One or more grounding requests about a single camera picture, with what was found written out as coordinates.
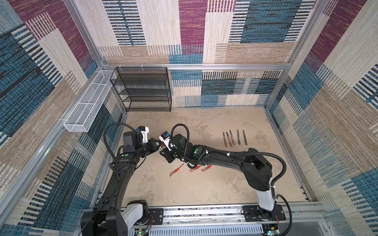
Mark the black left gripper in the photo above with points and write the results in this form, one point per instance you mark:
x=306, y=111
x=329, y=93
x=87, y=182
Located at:
x=153, y=148

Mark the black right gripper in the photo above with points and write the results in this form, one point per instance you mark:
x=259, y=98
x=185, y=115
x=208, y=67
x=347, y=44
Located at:
x=167, y=155

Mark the tan highlighter pen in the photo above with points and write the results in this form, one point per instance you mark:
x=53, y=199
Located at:
x=232, y=139
x=229, y=139
x=224, y=139

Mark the tan highlighter pen top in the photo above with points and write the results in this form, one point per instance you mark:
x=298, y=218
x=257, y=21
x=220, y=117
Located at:
x=232, y=139

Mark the dark green marker pen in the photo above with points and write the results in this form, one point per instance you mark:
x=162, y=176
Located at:
x=238, y=137

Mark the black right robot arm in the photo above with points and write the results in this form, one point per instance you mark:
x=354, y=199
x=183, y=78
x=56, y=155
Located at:
x=261, y=169

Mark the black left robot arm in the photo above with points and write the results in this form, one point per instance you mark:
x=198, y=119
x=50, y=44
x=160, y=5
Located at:
x=107, y=217

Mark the red pen leftmost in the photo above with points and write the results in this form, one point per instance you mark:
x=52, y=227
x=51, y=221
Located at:
x=176, y=170

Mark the red pen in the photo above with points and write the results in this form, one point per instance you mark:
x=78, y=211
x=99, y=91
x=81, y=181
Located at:
x=176, y=170
x=206, y=168
x=191, y=170

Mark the red pen middle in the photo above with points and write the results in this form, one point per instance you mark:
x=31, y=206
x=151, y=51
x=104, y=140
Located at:
x=191, y=170

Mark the red pen right lower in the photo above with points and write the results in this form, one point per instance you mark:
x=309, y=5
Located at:
x=206, y=168

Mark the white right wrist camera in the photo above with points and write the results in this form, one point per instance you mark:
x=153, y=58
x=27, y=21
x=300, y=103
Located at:
x=165, y=138

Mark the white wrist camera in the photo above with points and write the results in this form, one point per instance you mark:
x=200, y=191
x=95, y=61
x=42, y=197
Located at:
x=144, y=131
x=165, y=138

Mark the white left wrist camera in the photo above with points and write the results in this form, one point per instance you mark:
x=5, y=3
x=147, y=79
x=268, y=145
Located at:
x=144, y=131

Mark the black wire mesh shelf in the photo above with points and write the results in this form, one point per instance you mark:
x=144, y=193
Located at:
x=143, y=88

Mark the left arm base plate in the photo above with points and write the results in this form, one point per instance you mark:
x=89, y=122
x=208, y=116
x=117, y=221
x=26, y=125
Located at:
x=154, y=216

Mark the white wire mesh basket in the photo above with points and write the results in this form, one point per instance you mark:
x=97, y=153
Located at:
x=85, y=111

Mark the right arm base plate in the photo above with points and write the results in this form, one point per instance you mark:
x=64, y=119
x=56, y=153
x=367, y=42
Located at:
x=254, y=213

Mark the aluminium front rail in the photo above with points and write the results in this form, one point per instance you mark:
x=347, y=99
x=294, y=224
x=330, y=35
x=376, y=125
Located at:
x=302, y=219

